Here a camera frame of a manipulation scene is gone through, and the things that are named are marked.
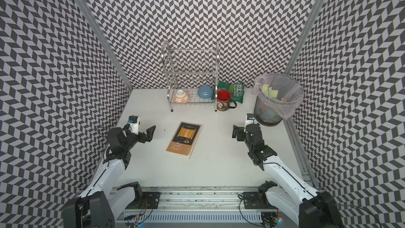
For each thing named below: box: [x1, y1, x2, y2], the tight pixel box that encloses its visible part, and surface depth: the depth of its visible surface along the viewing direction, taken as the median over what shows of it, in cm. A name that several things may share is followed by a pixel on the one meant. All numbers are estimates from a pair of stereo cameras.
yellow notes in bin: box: [262, 83, 279, 99], surface depth 96 cm
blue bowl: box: [197, 84, 214, 100], surface depth 111 cm
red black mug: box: [217, 89, 237, 112], surface depth 104 cm
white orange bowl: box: [173, 89, 190, 104], surface depth 105 cm
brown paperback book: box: [165, 121, 203, 160], surface depth 93 cm
